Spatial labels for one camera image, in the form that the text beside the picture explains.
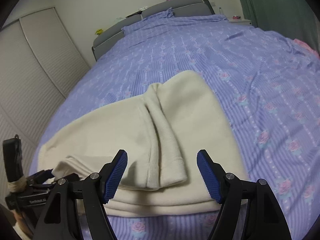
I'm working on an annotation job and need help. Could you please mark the clear plastic bottle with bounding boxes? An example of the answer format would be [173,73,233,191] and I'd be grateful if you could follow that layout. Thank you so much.
[219,7,224,15]

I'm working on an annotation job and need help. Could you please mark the yellow toy on headboard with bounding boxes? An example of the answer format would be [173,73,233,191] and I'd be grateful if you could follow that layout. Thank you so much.
[95,29,104,35]

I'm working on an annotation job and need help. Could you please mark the white slatted wardrobe door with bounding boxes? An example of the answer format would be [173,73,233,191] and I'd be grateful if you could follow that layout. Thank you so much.
[0,6,91,196]

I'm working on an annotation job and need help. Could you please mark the green curtain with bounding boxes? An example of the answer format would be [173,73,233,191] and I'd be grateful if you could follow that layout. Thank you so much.
[240,0,319,52]

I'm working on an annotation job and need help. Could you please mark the pink crumpled blanket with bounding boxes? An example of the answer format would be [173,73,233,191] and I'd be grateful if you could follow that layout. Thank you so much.
[293,38,319,59]

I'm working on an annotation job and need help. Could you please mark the purple patterned pillow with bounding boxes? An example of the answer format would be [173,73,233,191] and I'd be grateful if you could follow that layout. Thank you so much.
[143,8,174,21]

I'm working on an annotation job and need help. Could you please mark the person's left hand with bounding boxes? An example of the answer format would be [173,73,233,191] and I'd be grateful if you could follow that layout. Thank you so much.
[11,210,33,240]

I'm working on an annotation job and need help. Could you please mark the purple patterned bed cover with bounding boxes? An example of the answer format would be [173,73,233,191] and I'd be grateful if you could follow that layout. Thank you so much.
[40,15,319,239]

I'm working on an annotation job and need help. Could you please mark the grey upholstered headboard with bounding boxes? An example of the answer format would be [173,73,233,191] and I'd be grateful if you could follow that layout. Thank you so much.
[92,0,215,60]

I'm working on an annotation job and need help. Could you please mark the white bedside table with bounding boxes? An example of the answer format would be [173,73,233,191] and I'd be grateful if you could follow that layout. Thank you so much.
[228,18,252,26]

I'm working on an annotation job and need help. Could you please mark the cream pants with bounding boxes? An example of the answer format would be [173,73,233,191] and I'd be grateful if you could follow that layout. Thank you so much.
[37,70,248,217]

